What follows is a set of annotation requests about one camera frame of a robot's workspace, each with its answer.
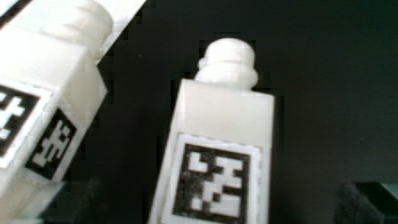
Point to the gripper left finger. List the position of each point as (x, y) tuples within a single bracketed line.
[(76, 204)]

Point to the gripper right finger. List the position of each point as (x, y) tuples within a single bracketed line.
[(367, 203)]

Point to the white table leg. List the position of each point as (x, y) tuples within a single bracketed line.
[(58, 34), (214, 183)]

